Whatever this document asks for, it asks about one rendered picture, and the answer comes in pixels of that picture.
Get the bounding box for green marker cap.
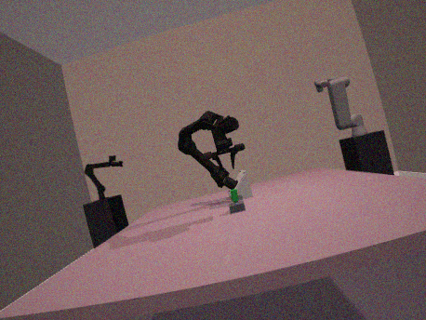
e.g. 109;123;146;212
231;189;239;202

